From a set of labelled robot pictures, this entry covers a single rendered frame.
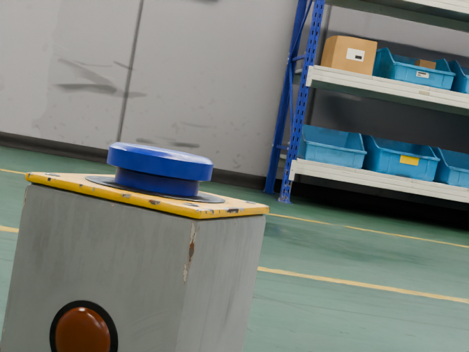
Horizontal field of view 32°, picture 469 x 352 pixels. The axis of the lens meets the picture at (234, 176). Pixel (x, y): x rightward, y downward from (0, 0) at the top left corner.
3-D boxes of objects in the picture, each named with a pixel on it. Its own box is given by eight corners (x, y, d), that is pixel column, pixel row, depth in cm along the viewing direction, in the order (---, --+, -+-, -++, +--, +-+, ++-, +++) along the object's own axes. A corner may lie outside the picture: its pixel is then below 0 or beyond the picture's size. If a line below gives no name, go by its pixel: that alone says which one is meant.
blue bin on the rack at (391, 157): (351, 166, 521) (357, 133, 520) (408, 176, 527) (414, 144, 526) (375, 172, 472) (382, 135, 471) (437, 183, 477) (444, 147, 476)
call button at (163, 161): (177, 214, 29) (188, 156, 29) (80, 192, 30) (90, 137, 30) (221, 211, 33) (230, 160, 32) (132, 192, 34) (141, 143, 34)
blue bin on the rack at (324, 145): (285, 154, 519) (291, 121, 517) (343, 165, 524) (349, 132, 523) (301, 159, 469) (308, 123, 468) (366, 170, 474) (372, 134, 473)
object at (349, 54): (371, 76, 473) (377, 42, 472) (330, 68, 470) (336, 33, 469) (357, 79, 503) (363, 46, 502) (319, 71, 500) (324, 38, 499)
